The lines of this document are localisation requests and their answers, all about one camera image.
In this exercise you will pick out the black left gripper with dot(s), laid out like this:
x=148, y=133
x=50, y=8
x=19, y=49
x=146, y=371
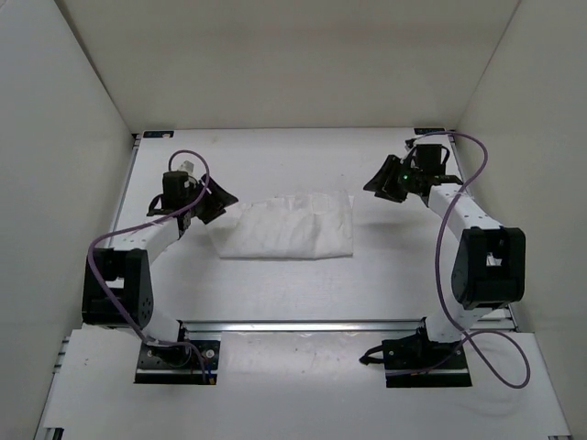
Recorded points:
x=218, y=199

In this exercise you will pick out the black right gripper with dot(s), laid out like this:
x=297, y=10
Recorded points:
x=382, y=184

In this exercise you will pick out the white pleated skirt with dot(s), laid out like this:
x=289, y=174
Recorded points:
x=306, y=225

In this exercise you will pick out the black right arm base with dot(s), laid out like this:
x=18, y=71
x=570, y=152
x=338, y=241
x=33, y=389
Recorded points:
x=415, y=362

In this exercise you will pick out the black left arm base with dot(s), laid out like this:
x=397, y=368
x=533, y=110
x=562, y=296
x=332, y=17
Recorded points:
x=161, y=365

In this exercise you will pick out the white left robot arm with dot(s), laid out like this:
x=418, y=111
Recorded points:
x=117, y=289

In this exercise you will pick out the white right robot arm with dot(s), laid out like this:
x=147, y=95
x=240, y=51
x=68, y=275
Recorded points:
x=489, y=269

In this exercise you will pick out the right corner table label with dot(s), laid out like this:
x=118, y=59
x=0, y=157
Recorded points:
x=421, y=131

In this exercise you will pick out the corner table label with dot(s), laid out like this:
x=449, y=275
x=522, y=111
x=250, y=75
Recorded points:
x=158, y=134
x=421, y=131

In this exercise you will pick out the left corner table label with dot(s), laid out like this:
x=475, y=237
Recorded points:
x=158, y=134

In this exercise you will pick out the white front cover board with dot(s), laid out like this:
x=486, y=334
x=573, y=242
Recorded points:
x=289, y=386

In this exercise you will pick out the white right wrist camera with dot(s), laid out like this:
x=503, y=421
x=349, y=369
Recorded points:
x=410, y=143

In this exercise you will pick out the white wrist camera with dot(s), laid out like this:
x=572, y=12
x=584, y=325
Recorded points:
x=410, y=143
x=186, y=166

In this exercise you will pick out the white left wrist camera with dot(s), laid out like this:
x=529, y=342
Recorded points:
x=186, y=166

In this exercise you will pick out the aluminium table edge rail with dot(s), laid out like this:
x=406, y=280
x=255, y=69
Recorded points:
x=300, y=326

